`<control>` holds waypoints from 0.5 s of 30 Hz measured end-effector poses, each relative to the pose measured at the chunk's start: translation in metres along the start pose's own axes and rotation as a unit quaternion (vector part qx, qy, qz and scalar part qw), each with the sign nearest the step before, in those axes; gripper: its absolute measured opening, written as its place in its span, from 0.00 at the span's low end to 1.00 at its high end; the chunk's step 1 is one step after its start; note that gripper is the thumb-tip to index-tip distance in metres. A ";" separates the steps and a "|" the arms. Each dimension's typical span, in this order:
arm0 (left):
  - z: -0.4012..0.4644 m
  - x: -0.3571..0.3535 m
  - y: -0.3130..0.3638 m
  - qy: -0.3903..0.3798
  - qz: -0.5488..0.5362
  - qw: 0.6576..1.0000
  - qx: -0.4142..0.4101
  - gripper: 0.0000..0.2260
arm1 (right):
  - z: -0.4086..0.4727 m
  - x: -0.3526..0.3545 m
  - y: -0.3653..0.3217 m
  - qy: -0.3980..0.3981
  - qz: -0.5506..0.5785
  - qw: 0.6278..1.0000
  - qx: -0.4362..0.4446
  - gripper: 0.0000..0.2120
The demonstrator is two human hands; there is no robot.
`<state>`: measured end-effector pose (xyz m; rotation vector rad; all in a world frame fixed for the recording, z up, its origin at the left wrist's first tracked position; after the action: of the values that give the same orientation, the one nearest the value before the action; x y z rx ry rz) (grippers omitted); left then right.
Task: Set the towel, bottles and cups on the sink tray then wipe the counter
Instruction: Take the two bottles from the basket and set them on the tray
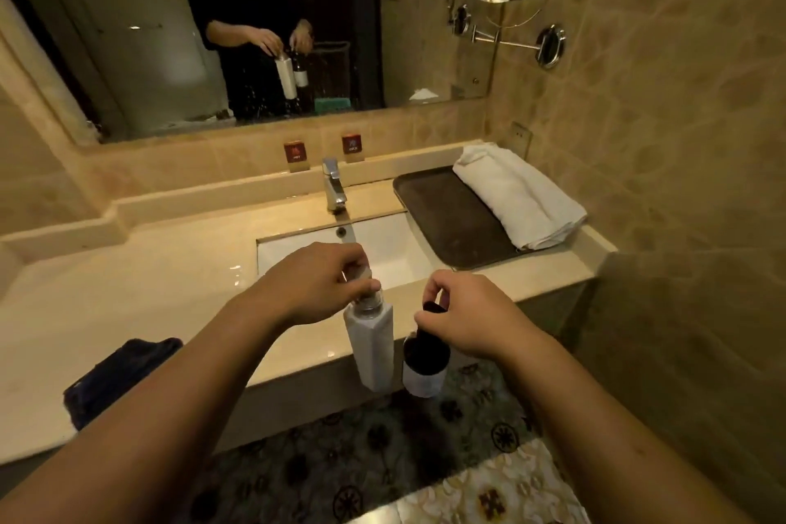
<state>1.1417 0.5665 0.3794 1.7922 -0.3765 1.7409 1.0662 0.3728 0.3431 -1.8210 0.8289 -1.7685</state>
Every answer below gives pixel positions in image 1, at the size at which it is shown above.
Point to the small red sign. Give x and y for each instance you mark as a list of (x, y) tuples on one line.
[(295, 151), (352, 144)]

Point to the chrome faucet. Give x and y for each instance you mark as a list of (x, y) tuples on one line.
[(333, 186)]

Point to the person's right hand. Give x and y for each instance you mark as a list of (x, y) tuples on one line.
[(482, 318)]

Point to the person's left forearm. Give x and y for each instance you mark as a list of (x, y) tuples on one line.
[(147, 425)]

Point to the black bottle with white label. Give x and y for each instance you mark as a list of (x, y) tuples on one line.
[(425, 367)]

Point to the person's right thumb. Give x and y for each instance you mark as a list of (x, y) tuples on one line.
[(428, 321)]

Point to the wall power outlet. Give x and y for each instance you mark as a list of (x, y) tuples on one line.
[(521, 140)]

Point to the dark blue cloth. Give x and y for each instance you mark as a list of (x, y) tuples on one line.
[(120, 379)]

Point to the person's left hand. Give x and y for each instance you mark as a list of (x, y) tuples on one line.
[(307, 287)]

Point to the person's right forearm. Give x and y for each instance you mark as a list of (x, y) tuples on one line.
[(608, 450)]

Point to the person's left thumb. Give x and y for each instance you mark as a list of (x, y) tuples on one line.
[(363, 290)]

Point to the dark brown tray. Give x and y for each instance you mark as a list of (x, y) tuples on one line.
[(460, 219)]

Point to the white square bottle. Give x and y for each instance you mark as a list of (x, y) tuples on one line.
[(370, 345)]

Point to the large wall mirror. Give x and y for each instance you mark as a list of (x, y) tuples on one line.
[(153, 20)]

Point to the folded white towel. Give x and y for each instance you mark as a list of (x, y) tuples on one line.
[(522, 198)]

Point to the white sink basin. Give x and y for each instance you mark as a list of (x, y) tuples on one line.
[(393, 244)]

